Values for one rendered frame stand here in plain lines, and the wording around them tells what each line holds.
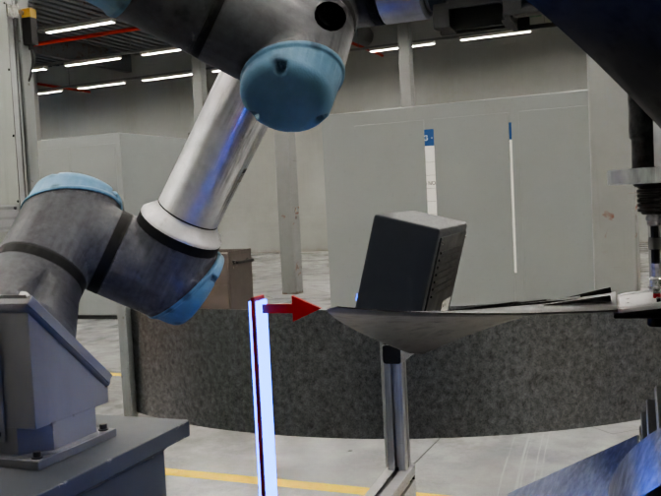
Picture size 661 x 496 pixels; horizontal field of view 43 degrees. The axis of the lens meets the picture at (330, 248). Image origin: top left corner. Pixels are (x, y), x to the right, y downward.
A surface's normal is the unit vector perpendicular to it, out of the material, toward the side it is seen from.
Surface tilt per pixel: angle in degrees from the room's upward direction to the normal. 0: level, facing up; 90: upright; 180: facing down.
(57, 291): 67
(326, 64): 77
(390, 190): 90
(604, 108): 90
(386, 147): 90
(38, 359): 90
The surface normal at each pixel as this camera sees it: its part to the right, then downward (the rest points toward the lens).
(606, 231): -0.40, 0.07
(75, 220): 0.46, -0.37
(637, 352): 0.33, 0.04
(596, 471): -0.82, -0.52
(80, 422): 0.92, -0.03
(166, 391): -0.66, 0.07
